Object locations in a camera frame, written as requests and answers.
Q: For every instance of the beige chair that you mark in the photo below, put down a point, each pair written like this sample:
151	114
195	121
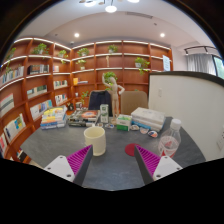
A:
131	100

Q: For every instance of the green white tissue box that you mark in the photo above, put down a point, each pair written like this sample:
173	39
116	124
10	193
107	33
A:
123	122

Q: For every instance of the white partition counter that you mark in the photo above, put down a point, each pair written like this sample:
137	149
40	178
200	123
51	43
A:
197	99

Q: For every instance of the wooden bookshelf wall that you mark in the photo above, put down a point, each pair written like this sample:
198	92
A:
38	73

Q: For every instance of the dark books stack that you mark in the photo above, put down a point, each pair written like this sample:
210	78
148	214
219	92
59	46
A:
83	118

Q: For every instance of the clear plastic water bottle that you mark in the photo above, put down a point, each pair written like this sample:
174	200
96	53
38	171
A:
170	139

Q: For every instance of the potted green plant centre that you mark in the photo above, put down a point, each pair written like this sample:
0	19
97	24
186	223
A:
107	76

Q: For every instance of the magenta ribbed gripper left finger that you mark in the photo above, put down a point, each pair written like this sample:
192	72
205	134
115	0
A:
73	167

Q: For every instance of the red round coaster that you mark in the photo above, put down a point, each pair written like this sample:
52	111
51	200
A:
129	149

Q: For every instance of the dark blue chair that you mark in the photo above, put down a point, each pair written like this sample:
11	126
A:
100	97

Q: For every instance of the grey window curtain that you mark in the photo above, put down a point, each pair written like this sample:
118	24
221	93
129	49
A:
201	63

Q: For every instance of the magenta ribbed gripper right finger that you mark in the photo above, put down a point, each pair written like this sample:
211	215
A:
153	167

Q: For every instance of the colourful stack of books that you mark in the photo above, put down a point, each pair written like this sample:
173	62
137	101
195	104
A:
54	118

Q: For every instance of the cream ceramic cup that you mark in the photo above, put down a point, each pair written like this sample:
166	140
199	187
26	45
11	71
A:
95	136

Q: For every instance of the green white carton box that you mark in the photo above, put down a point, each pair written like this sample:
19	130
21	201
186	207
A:
104	113

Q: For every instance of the wooden artist mannequin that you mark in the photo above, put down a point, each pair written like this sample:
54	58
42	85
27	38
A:
116	91

